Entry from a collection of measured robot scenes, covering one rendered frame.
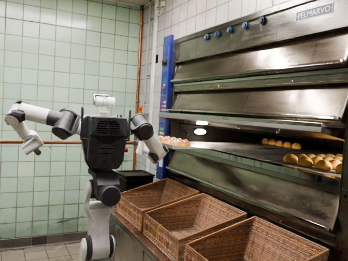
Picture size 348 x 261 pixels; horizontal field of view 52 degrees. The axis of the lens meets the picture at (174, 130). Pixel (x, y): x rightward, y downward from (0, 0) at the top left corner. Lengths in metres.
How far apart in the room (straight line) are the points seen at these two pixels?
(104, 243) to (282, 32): 1.60
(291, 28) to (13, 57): 2.65
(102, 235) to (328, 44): 1.61
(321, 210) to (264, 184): 0.44
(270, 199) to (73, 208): 2.43
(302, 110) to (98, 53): 2.54
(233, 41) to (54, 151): 2.21
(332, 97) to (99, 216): 1.43
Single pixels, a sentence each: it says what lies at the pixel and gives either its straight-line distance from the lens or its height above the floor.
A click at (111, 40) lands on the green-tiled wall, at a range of 4.05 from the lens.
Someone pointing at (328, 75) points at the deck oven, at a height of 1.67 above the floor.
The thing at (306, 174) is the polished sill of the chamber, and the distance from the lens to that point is 1.99.
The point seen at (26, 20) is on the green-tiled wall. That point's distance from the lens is 3.92.
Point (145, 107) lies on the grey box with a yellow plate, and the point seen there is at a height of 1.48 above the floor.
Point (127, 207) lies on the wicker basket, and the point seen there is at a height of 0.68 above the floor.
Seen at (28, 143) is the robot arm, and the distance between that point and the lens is 2.35.
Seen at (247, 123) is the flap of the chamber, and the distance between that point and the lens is 2.11.
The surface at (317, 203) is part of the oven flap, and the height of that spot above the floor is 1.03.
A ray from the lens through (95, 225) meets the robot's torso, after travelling 2.22.
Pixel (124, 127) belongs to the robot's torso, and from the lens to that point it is 1.98.
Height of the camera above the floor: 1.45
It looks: 3 degrees down
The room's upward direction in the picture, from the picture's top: 3 degrees clockwise
